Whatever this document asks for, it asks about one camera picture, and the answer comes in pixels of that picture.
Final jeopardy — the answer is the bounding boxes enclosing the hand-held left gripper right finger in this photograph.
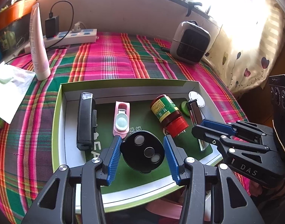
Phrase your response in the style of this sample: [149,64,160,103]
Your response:
[163,135,265,224]

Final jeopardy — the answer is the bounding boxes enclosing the green white round cap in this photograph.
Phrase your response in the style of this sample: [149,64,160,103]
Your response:
[180,91,206,117]

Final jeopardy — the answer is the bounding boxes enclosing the black cable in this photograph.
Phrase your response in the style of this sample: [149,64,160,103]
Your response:
[4,1,74,64]

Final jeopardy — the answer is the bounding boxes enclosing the orange box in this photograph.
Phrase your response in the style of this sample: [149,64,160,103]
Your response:
[0,0,38,31]

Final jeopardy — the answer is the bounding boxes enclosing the white power strip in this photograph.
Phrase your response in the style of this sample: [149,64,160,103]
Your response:
[24,28,98,54]

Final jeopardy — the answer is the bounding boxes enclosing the white plug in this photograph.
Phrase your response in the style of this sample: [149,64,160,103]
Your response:
[71,21,85,33]

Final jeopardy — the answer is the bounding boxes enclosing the black charger adapter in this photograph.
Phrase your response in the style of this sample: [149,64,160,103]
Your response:
[44,16,60,39]

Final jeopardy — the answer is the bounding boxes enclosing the black round device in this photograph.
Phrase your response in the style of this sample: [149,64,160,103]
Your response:
[120,131,166,173]

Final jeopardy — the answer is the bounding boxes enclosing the green cardboard box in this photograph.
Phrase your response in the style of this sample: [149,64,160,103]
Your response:
[52,80,223,214]

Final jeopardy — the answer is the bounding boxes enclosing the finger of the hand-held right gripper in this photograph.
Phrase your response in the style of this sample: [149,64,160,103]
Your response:
[202,119,274,145]
[191,124,277,159]

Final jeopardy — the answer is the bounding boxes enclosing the brown bottle red cap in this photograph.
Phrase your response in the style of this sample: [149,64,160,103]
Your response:
[151,94,189,138]

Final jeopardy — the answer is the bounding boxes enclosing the white cosmetic tube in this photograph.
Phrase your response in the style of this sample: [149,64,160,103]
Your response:
[30,3,51,81]

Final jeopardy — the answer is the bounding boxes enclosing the white tissue sheet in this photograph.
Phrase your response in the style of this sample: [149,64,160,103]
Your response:
[0,61,36,124]

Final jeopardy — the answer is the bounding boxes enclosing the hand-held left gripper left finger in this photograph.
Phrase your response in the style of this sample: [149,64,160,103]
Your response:
[21,135,123,224]

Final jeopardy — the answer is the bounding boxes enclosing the black rectangular device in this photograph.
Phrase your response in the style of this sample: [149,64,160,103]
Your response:
[76,92,98,151]

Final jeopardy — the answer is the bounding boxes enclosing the grey fan heater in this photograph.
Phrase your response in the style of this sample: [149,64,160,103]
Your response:
[170,21,211,65]

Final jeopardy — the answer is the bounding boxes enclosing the silver lighter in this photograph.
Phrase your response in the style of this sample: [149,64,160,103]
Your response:
[188,99,210,151]

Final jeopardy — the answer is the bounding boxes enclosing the cream heart print curtain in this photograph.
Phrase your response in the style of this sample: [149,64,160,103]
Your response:
[203,0,285,96]

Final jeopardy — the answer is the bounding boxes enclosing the dark glossy box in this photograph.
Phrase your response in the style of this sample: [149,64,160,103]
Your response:
[0,16,33,59]

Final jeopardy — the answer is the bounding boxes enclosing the white heater cord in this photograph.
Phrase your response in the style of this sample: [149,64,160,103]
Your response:
[203,56,218,73]

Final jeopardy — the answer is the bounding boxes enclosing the pink case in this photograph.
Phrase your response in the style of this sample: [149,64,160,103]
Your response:
[113,101,130,138]

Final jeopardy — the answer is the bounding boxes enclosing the pink green plaid blanket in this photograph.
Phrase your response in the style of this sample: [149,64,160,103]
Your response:
[0,31,252,224]

